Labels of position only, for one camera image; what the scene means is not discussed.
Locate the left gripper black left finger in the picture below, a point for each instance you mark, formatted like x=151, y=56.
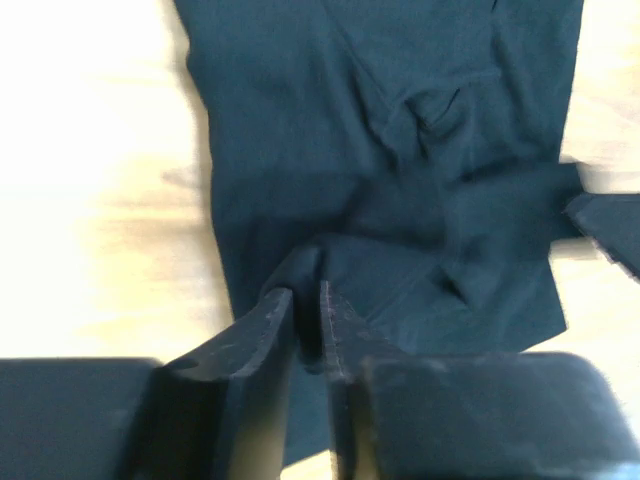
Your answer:
x=219, y=411

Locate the black t shirt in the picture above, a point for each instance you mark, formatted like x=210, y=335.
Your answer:
x=405, y=152

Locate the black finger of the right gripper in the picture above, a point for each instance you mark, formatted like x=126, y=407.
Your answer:
x=611, y=220

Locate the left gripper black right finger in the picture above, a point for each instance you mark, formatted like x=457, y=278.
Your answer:
x=348, y=342

